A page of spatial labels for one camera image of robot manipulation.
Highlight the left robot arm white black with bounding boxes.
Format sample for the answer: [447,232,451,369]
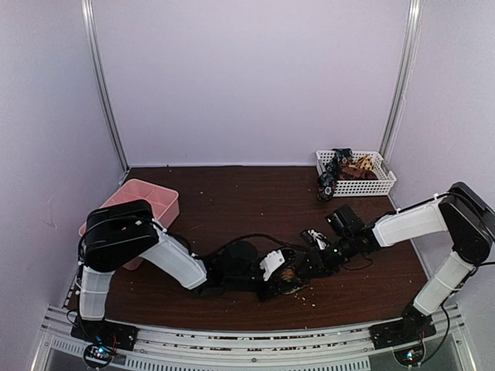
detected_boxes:
[77,199,306,343]

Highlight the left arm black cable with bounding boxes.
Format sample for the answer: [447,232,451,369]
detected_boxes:
[75,216,306,271]

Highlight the right aluminium frame post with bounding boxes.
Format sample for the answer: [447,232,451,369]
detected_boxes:
[379,0,424,162]

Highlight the aluminium frame post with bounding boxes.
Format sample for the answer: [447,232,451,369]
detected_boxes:
[379,0,424,162]
[80,0,130,173]

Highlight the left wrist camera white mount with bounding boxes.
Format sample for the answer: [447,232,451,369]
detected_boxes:
[259,248,295,282]

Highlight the aluminium front rail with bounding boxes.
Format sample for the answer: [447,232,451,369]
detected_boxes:
[38,303,465,371]

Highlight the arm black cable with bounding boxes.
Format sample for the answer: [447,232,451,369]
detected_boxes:
[75,216,306,271]
[425,191,495,349]

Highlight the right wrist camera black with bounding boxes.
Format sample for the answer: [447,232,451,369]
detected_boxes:
[300,204,367,250]

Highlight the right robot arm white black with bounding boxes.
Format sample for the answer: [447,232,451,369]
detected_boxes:
[301,182,494,342]

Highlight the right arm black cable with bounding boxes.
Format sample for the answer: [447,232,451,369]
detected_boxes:
[425,191,495,349]

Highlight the yellow patterned tie in basket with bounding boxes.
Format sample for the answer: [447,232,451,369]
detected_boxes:
[350,155,374,171]

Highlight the navy floral tie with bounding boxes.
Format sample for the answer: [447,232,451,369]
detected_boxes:
[316,148,353,203]

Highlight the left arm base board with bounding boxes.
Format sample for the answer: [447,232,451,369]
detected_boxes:
[70,321,138,369]

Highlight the left aluminium frame post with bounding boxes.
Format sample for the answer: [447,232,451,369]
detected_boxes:
[80,0,130,173]

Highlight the right arm base board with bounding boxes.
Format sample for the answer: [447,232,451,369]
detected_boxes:
[369,319,436,367]

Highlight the brown patterned tie in basket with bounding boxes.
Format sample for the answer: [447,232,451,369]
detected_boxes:
[339,165,377,181]

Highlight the white perforated plastic basket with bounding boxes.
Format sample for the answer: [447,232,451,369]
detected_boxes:
[316,148,397,203]

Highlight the brown green patterned tie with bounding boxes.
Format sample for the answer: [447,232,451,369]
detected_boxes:
[278,267,309,295]

